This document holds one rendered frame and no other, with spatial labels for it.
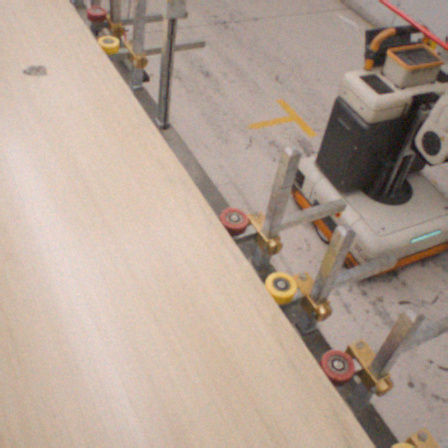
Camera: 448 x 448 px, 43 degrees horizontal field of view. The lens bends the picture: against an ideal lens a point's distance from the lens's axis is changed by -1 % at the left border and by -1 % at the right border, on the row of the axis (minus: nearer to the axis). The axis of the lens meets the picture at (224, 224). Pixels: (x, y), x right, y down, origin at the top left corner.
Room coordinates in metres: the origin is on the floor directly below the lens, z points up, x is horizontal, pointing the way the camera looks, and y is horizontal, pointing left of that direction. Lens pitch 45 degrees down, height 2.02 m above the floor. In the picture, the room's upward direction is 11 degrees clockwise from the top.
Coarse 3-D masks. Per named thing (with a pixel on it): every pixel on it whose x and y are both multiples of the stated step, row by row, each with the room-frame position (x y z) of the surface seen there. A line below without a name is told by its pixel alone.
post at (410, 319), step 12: (408, 312) 0.76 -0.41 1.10; (420, 312) 0.76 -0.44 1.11; (396, 324) 0.76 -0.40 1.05; (408, 324) 0.74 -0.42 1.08; (420, 324) 0.76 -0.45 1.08; (396, 336) 0.75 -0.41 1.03; (408, 336) 0.75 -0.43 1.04; (384, 348) 0.76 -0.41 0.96; (396, 348) 0.74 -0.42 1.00; (384, 360) 0.75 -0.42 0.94; (396, 360) 0.76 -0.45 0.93; (372, 372) 0.75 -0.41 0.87; (384, 372) 0.75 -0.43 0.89; (360, 384) 0.76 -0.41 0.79; (360, 396) 0.75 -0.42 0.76
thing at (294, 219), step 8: (336, 200) 1.38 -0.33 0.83; (312, 208) 1.32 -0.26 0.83; (320, 208) 1.32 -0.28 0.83; (328, 208) 1.33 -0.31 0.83; (336, 208) 1.34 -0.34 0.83; (344, 208) 1.37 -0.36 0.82; (288, 216) 1.26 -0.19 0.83; (296, 216) 1.27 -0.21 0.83; (304, 216) 1.28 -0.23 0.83; (312, 216) 1.29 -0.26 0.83; (320, 216) 1.31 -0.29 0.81; (288, 224) 1.24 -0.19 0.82; (296, 224) 1.26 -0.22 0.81; (248, 232) 1.16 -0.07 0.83; (256, 232) 1.17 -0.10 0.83; (240, 240) 1.14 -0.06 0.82; (248, 240) 1.16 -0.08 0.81
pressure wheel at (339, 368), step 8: (328, 352) 0.76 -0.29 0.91; (336, 352) 0.76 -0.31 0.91; (344, 352) 0.77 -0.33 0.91; (320, 360) 0.74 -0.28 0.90; (328, 360) 0.74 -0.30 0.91; (336, 360) 0.74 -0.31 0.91; (344, 360) 0.75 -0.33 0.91; (352, 360) 0.75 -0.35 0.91; (328, 368) 0.72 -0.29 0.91; (336, 368) 0.72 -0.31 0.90; (344, 368) 0.73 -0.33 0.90; (352, 368) 0.73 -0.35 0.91; (328, 376) 0.70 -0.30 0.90; (336, 376) 0.70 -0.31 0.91; (344, 376) 0.70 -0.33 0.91; (352, 376) 0.71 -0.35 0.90; (336, 384) 0.69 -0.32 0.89; (344, 384) 0.70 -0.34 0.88
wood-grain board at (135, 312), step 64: (0, 0) 2.13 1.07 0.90; (64, 0) 2.22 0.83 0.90; (0, 64) 1.67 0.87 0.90; (64, 64) 1.74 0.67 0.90; (0, 128) 1.33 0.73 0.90; (64, 128) 1.39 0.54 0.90; (128, 128) 1.45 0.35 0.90; (0, 192) 1.07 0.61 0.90; (64, 192) 1.11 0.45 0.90; (128, 192) 1.16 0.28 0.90; (192, 192) 1.21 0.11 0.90; (0, 256) 0.85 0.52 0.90; (64, 256) 0.89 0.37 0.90; (128, 256) 0.93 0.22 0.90; (192, 256) 0.97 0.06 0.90; (0, 320) 0.68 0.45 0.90; (64, 320) 0.71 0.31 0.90; (128, 320) 0.75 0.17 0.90; (192, 320) 0.78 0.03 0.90; (256, 320) 0.81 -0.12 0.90; (0, 384) 0.53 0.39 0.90; (64, 384) 0.56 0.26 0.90; (128, 384) 0.59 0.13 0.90; (192, 384) 0.62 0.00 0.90; (256, 384) 0.65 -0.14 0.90; (320, 384) 0.68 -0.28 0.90
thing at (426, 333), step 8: (440, 320) 0.96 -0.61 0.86; (424, 328) 0.92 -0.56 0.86; (432, 328) 0.93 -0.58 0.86; (440, 328) 0.93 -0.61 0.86; (416, 336) 0.89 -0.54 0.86; (424, 336) 0.90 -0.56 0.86; (432, 336) 0.91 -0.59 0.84; (408, 344) 0.86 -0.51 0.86; (416, 344) 0.88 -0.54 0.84; (376, 352) 0.82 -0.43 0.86; (360, 368) 0.77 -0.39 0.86
